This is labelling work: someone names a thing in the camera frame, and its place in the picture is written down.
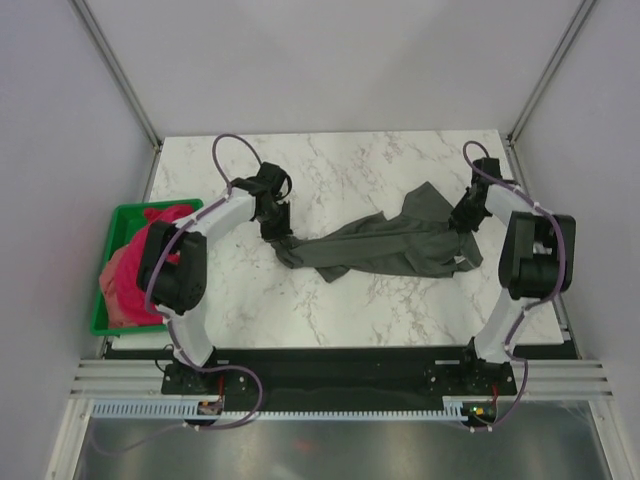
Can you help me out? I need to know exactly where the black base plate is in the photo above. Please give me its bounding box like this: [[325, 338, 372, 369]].
[[161, 347, 516, 411]]

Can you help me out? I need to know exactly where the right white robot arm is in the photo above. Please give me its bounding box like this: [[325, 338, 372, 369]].
[[449, 157, 577, 394]]

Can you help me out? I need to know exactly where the right aluminium frame post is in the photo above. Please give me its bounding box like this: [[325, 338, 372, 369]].
[[504, 0, 599, 148]]

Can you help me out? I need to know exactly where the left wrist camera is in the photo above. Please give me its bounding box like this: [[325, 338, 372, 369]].
[[257, 162, 293, 200]]

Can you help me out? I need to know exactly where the pink t shirt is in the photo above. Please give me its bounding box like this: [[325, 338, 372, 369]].
[[98, 202, 194, 329]]

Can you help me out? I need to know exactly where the aluminium frame post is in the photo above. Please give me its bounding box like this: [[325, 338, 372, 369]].
[[504, 0, 599, 148], [69, 0, 162, 152]]

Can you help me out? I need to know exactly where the left aluminium frame post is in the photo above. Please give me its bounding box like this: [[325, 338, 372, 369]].
[[69, 0, 162, 152]]

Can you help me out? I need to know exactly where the green plastic bin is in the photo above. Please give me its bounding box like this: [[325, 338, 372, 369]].
[[89, 198, 205, 337]]

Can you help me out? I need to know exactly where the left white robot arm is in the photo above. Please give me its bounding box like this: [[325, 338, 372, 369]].
[[137, 174, 292, 393]]

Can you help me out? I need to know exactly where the dark grey t shirt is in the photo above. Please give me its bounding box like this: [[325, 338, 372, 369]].
[[272, 182, 483, 283]]

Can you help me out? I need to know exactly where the white slotted cable duct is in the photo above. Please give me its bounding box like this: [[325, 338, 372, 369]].
[[91, 395, 468, 422]]

